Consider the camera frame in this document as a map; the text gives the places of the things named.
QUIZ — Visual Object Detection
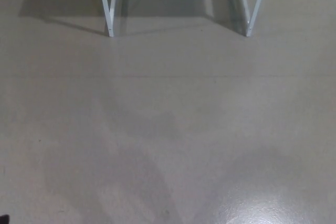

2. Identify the white desk leg frame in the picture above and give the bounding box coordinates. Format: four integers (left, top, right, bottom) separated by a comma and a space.
237, 0, 271, 38
96, 0, 118, 38

